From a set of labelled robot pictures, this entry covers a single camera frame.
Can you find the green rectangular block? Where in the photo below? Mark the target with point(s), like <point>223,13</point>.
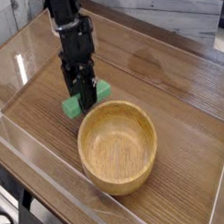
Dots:
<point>71,106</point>

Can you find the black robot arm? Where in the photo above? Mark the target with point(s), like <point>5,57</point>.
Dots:
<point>64,9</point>

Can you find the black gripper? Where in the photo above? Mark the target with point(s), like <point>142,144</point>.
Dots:
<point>76,56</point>

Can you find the brown wooden bowl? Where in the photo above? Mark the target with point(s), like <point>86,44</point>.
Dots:
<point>117,144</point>

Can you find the black table leg frame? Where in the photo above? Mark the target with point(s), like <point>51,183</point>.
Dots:
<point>24,214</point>

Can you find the clear acrylic tray wall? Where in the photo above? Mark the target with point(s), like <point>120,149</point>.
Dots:
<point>177,82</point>

